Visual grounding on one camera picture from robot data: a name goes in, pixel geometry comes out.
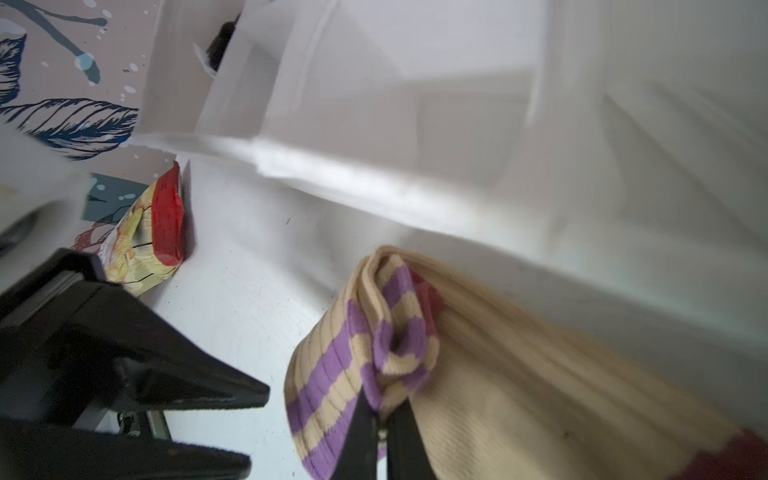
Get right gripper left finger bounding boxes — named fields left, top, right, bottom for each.
left=331, top=393, right=378, bottom=480

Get beige maroon striped sock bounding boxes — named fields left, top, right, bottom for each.
left=284, top=246, right=767, bottom=479

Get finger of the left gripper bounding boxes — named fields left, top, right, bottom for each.
left=1, top=418, right=252, bottom=480
left=66, top=283, right=270, bottom=411

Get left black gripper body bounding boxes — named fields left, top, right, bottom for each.
left=1, top=249, right=105, bottom=420

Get black grey argyle sock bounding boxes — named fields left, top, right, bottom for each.
left=206, top=17, right=239, bottom=72

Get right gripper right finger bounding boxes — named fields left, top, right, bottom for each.
left=386, top=400, right=437, bottom=480

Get red snack chip bag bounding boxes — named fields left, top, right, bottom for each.
left=72, top=161, right=185, bottom=297

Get white compartment organizer tray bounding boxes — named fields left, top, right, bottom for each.
left=133, top=1, right=767, bottom=343

